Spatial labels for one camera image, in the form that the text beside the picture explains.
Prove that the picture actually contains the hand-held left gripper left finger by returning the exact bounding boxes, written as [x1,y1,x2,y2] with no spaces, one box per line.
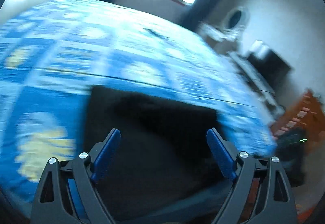
[30,128,121,224]

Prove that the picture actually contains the orange wooden furniture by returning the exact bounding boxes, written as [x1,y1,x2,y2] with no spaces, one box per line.
[270,89,325,139]

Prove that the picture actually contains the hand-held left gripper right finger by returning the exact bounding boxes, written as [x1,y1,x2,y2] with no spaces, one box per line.
[206,128,297,224]

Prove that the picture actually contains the white oval vanity mirror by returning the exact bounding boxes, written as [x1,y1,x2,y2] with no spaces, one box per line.
[223,6,251,37]

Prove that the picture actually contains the black pants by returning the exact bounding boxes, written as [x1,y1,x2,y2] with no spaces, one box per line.
[84,86,237,222]

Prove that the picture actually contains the blue patterned bed sheet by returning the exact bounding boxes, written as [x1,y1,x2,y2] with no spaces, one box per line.
[0,0,277,214]

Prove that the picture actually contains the white television stand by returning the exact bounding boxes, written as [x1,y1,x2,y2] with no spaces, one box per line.
[229,52,285,118]

